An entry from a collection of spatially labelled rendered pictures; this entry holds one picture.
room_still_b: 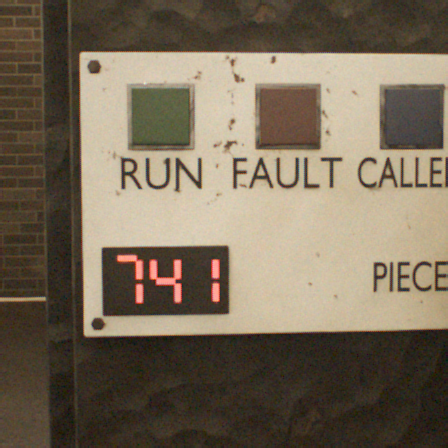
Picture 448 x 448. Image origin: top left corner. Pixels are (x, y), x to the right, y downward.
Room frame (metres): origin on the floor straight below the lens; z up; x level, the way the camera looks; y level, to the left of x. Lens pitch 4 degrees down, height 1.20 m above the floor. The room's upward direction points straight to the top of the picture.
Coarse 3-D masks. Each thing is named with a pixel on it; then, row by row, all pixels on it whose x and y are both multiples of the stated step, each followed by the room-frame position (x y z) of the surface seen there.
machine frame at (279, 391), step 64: (64, 0) 0.71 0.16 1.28; (128, 0) 0.64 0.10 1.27; (192, 0) 0.64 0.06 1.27; (256, 0) 0.64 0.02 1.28; (320, 0) 0.65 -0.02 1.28; (384, 0) 0.65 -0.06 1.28; (64, 64) 0.71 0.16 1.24; (64, 128) 0.71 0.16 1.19; (64, 192) 0.71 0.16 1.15; (64, 256) 0.71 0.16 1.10; (64, 320) 0.71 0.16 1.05; (64, 384) 0.71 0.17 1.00; (128, 384) 0.64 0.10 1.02; (192, 384) 0.64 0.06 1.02; (256, 384) 0.64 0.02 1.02; (320, 384) 0.65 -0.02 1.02; (384, 384) 0.65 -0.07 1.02
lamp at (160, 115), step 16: (144, 96) 0.61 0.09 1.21; (160, 96) 0.61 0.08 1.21; (176, 96) 0.61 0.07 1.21; (144, 112) 0.61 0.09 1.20; (160, 112) 0.61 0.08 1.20; (176, 112) 0.61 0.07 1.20; (144, 128) 0.61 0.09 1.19; (160, 128) 0.61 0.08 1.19; (176, 128) 0.61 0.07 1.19; (144, 144) 0.61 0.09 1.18; (160, 144) 0.61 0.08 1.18; (176, 144) 0.61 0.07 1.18
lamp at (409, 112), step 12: (396, 96) 0.63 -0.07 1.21; (408, 96) 0.63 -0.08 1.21; (420, 96) 0.63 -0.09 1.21; (432, 96) 0.63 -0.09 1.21; (396, 108) 0.63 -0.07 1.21; (408, 108) 0.63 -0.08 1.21; (420, 108) 0.63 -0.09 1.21; (432, 108) 0.63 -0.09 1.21; (396, 120) 0.63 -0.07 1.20; (408, 120) 0.63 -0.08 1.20; (420, 120) 0.63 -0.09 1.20; (432, 120) 0.63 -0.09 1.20; (396, 132) 0.63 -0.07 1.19; (408, 132) 0.63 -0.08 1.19; (420, 132) 0.63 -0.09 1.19; (432, 132) 0.63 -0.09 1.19
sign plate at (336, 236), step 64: (128, 64) 0.62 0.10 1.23; (192, 64) 0.62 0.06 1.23; (256, 64) 0.62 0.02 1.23; (320, 64) 0.63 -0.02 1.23; (384, 64) 0.63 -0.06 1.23; (128, 128) 0.61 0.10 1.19; (192, 128) 0.62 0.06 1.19; (256, 128) 0.62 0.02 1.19; (320, 128) 0.63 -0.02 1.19; (384, 128) 0.63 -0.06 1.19; (128, 192) 0.62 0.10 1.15; (192, 192) 0.62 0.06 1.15; (256, 192) 0.62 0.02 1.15; (320, 192) 0.63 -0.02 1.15; (384, 192) 0.63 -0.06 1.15; (192, 256) 0.62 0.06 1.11; (256, 256) 0.62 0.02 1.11; (320, 256) 0.63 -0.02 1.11; (384, 256) 0.63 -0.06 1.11; (128, 320) 0.62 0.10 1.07; (192, 320) 0.62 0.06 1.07; (256, 320) 0.62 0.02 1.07; (320, 320) 0.63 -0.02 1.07; (384, 320) 0.63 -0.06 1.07
